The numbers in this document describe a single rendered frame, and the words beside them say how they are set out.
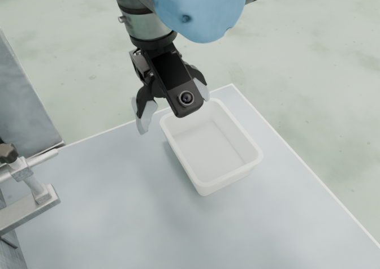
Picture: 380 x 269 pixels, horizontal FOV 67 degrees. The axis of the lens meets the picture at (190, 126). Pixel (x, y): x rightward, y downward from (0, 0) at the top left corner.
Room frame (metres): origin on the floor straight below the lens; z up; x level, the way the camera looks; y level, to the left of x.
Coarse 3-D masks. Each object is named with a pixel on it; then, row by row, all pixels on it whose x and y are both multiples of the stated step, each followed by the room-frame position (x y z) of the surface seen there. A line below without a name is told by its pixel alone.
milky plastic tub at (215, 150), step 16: (208, 112) 0.52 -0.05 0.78; (224, 112) 0.49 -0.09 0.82; (176, 128) 0.47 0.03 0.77; (192, 128) 0.49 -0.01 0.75; (208, 128) 0.49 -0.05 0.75; (224, 128) 0.47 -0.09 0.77; (240, 128) 0.43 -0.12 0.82; (176, 144) 0.44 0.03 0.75; (192, 144) 0.44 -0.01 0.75; (208, 144) 0.44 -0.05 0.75; (224, 144) 0.44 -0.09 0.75; (240, 144) 0.41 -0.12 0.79; (256, 144) 0.38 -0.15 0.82; (192, 160) 0.39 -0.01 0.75; (208, 160) 0.39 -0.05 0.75; (224, 160) 0.39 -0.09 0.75; (240, 160) 0.39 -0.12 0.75; (256, 160) 0.34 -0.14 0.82; (192, 176) 0.30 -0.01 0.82; (208, 176) 0.34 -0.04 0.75; (224, 176) 0.30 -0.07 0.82; (240, 176) 0.33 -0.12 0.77; (208, 192) 0.29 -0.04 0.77
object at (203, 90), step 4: (196, 80) 0.39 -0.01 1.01; (196, 84) 0.39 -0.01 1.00; (200, 84) 0.39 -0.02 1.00; (200, 88) 0.39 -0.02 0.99; (204, 88) 0.39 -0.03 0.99; (200, 92) 0.39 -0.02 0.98; (204, 92) 0.39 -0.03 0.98; (208, 92) 0.40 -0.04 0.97; (204, 96) 0.39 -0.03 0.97; (208, 96) 0.40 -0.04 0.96; (204, 100) 0.40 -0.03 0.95; (208, 100) 0.40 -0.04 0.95
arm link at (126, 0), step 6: (120, 0) 0.35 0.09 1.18; (126, 0) 0.34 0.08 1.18; (132, 0) 0.34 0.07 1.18; (138, 0) 0.34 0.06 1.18; (120, 6) 0.35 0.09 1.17; (126, 6) 0.34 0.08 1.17; (132, 6) 0.34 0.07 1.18; (138, 6) 0.34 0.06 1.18; (144, 6) 0.34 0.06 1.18; (132, 12) 0.34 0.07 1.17; (138, 12) 0.34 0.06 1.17; (144, 12) 0.34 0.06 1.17; (150, 12) 0.34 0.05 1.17
